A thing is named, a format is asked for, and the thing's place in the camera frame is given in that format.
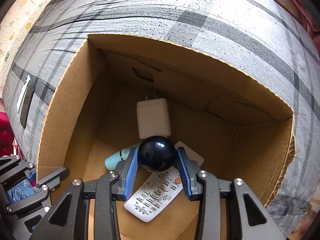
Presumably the brown cardboard box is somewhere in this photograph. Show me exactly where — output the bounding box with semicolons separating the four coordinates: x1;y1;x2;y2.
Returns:
37;34;295;239

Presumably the white air conditioner remote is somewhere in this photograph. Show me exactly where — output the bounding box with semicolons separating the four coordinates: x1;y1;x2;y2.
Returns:
123;141;205;223

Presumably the dark glossy round ball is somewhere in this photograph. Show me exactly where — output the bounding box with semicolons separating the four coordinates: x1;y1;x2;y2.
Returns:
138;135;176;172

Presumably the blue cloth garment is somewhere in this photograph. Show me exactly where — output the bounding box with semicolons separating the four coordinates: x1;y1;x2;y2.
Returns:
7;179;35;204

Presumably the light teal cosmetic bottle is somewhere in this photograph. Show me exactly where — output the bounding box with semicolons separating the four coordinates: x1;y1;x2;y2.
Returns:
105;142;140;171

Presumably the black smartphone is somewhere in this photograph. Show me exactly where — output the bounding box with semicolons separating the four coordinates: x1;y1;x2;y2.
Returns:
20;86;34;128

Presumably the white green smartphone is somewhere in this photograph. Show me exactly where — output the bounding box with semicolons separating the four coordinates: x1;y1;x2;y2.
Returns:
16;75;31;113

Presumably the large white power adapter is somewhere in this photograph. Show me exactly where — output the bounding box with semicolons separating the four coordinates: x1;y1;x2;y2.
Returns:
136;91;171;139

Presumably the grey plaid bed sheet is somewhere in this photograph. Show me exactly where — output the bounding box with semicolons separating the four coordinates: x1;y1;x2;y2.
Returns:
2;0;319;235

